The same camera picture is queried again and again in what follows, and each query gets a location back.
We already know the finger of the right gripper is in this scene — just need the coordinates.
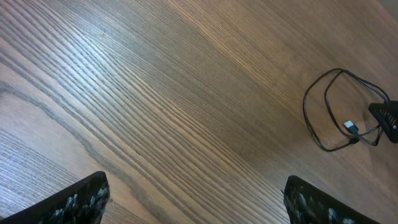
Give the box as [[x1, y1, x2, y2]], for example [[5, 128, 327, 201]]
[[368, 101, 398, 143]]

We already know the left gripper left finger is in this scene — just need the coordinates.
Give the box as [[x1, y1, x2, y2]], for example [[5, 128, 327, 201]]
[[1, 171, 110, 224]]

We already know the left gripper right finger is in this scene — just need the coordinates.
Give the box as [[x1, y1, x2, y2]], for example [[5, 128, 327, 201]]
[[284, 175, 376, 224]]

